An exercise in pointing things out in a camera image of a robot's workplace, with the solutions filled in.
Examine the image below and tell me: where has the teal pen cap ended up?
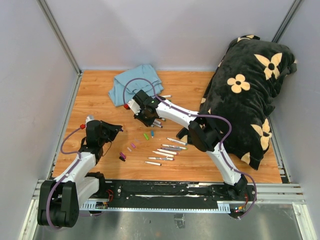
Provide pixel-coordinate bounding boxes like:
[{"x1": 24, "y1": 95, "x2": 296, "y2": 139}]
[{"x1": 150, "y1": 130, "x2": 155, "y2": 138}]

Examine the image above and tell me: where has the blue cap marker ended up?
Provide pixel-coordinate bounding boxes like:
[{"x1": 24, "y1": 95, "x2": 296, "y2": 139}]
[{"x1": 153, "y1": 122, "x2": 163, "y2": 128}]

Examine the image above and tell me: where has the grey marker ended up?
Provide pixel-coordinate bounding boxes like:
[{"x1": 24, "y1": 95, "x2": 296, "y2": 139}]
[{"x1": 160, "y1": 147, "x2": 182, "y2": 151}]

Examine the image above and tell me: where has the pink cap marker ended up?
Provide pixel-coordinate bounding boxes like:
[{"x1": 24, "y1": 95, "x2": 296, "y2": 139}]
[{"x1": 157, "y1": 148, "x2": 178, "y2": 155}]

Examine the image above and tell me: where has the peach cap marker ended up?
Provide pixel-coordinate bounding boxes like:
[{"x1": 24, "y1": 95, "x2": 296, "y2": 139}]
[{"x1": 152, "y1": 151, "x2": 174, "y2": 158}]

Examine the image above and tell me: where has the black marker without cap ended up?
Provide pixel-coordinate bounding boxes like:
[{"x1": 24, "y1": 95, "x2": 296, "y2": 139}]
[{"x1": 145, "y1": 161, "x2": 162, "y2": 166}]

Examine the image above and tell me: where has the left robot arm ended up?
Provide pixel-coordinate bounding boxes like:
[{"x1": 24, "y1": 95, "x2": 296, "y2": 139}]
[{"x1": 37, "y1": 117, "x2": 123, "y2": 230}]

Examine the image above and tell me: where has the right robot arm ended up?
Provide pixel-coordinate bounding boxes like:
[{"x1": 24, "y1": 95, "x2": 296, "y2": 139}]
[{"x1": 128, "y1": 90, "x2": 248, "y2": 200}]

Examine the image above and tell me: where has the light blue folded cloth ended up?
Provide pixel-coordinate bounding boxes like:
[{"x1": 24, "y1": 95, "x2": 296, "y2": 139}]
[{"x1": 108, "y1": 64, "x2": 164, "y2": 107}]

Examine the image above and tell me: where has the black floral plush blanket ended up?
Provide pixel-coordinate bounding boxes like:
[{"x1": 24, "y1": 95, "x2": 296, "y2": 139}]
[{"x1": 199, "y1": 35, "x2": 297, "y2": 170}]

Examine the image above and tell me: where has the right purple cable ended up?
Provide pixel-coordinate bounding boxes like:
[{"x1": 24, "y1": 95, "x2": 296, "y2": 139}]
[{"x1": 122, "y1": 77, "x2": 258, "y2": 221}]

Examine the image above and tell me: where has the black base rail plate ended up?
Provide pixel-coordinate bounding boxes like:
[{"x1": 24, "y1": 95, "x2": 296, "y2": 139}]
[{"x1": 92, "y1": 180, "x2": 254, "y2": 211}]

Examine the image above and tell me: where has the aluminium frame rail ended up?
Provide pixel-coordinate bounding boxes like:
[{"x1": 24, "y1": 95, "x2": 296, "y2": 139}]
[{"x1": 256, "y1": 183, "x2": 305, "y2": 202}]

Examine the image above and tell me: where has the left corner metal post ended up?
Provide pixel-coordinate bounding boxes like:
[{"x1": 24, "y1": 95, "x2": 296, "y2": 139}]
[{"x1": 36, "y1": 0, "x2": 83, "y2": 76}]

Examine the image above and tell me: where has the corner metal post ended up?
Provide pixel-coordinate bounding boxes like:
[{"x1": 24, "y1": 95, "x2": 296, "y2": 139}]
[
  {"x1": 272, "y1": 0, "x2": 304, "y2": 43},
  {"x1": 36, "y1": 0, "x2": 83, "y2": 76}
]

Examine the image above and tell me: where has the right corner metal post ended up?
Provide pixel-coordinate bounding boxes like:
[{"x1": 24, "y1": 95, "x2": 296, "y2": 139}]
[{"x1": 272, "y1": 0, "x2": 304, "y2": 43}]

